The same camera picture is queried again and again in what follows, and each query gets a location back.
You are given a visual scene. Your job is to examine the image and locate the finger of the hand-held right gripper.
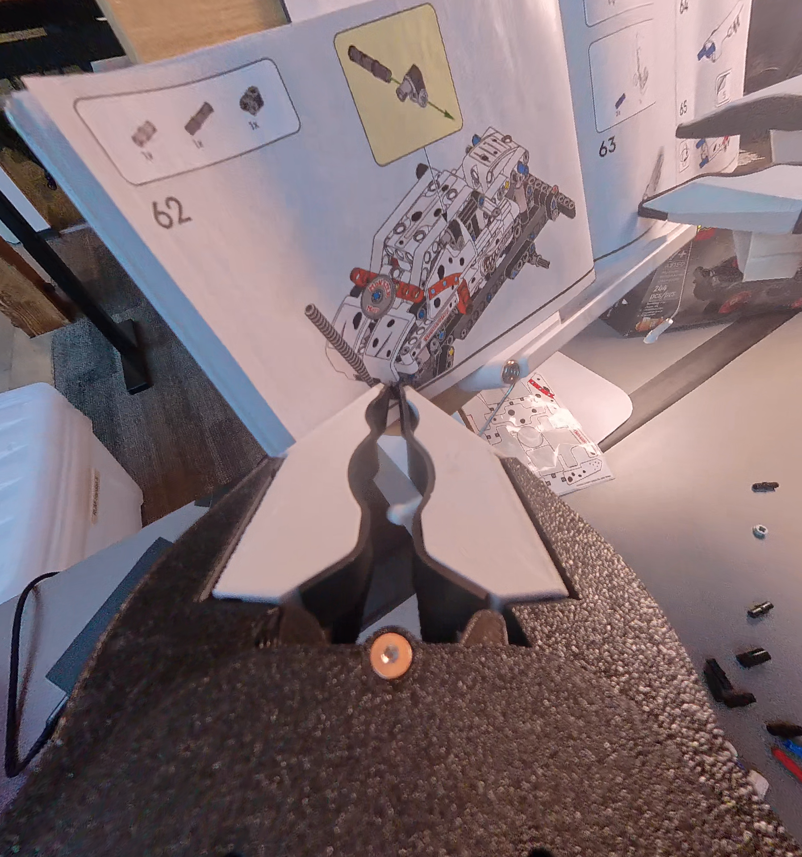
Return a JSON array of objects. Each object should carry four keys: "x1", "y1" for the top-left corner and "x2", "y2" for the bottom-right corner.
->
[
  {"x1": 676, "y1": 87, "x2": 802, "y2": 146},
  {"x1": 639, "y1": 168, "x2": 802, "y2": 239}
]

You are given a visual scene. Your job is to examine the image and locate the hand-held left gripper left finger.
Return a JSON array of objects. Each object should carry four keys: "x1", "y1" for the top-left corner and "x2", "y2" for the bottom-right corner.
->
[{"x1": 211, "y1": 386, "x2": 382, "y2": 606}]

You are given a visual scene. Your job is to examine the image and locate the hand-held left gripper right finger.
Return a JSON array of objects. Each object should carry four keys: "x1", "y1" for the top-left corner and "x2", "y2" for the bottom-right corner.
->
[{"x1": 401, "y1": 386, "x2": 572, "y2": 630}]

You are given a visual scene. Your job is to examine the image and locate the Lego instruction booklet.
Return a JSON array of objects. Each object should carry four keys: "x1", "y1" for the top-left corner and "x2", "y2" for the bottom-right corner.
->
[{"x1": 6, "y1": 0, "x2": 757, "y2": 459}]

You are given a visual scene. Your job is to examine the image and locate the grey desk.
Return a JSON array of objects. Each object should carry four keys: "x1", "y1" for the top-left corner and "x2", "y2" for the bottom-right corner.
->
[
  {"x1": 0, "y1": 315, "x2": 802, "y2": 857},
  {"x1": 562, "y1": 311, "x2": 802, "y2": 403}
]

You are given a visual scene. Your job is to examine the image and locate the toy truck box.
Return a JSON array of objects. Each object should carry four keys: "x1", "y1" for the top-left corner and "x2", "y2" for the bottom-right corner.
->
[{"x1": 602, "y1": 228, "x2": 802, "y2": 336}]

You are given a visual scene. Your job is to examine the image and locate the white ribbed container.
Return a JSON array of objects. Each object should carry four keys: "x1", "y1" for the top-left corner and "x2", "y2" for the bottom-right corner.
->
[{"x1": 0, "y1": 382, "x2": 145, "y2": 620}]

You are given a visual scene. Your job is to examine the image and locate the scattered small building pieces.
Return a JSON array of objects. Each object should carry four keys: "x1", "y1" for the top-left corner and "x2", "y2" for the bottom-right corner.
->
[{"x1": 703, "y1": 476, "x2": 802, "y2": 791}]

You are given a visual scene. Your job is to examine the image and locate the black cable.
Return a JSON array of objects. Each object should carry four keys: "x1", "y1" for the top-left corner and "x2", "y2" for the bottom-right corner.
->
[{"x1": 6, "y1": 570, "x2": 70, "y2": 780}]

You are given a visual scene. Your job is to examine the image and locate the black metal table frame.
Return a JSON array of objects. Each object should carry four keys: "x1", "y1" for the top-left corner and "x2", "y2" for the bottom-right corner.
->
[{"x1": 0, "y1": 0, "x2": 154, "y2": 396}]

